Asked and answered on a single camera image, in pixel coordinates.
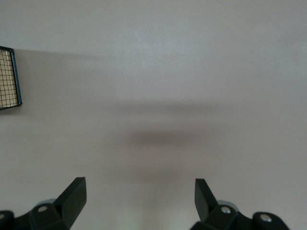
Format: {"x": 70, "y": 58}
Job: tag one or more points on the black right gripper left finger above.
{"x": 67, "y": 206}

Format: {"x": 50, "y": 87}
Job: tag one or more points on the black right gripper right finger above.
{"x": 206, "y": 206}

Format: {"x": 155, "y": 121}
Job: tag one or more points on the wooden board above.
{"x": 7, "y": 72}

